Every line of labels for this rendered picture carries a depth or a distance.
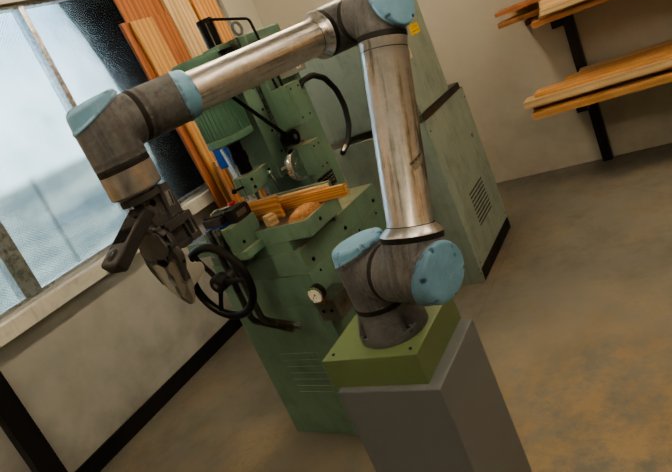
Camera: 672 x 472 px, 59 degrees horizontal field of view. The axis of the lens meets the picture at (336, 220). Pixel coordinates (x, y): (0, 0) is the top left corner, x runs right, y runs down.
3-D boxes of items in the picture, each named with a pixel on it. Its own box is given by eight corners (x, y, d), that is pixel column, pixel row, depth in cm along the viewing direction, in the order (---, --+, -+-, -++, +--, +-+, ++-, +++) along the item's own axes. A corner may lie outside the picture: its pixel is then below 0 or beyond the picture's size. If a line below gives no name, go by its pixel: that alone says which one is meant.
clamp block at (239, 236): (213, 257, 207) (201, 235, 204) (236, 239, 217) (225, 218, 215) (242, 252, 198) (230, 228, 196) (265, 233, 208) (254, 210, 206)
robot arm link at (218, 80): (332, 3, 151) (92, 103, 114) (364, -14, 141) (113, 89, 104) (350, 46, 155) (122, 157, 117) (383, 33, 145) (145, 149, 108)
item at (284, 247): (215, 265, 224) (210, 256, 222) (247, 239, 239) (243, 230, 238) (294, 251, 200) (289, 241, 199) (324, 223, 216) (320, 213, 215)
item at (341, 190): (221, 225, 235) (217, 216, 234) (225, 223, 236) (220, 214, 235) (347, 195, 198) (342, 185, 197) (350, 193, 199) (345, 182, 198)
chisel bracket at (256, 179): (242, 201, 217) (232, 180, 215) (264, 185, 228) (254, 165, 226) (256, 197, 213) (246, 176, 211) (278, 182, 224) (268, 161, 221)
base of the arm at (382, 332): (431, 300, 163) (418, 270, 160) (423, 340, 146) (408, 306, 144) (369, 315, 170) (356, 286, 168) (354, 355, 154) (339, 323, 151)
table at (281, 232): (176, 272, 221) (168, 258, 220) (226, 234, 244) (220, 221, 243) (297, 250, 185) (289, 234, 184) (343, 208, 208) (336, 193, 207)
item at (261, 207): (241, 226, 219) (232, 207, 217) (244, 224, 221) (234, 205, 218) (283, 216, 207) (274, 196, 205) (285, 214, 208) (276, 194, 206)
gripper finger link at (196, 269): (220, 287, 106) (196, 242, 104) (198, 305, 102) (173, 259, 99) (209, 288, 108) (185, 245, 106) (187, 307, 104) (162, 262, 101)
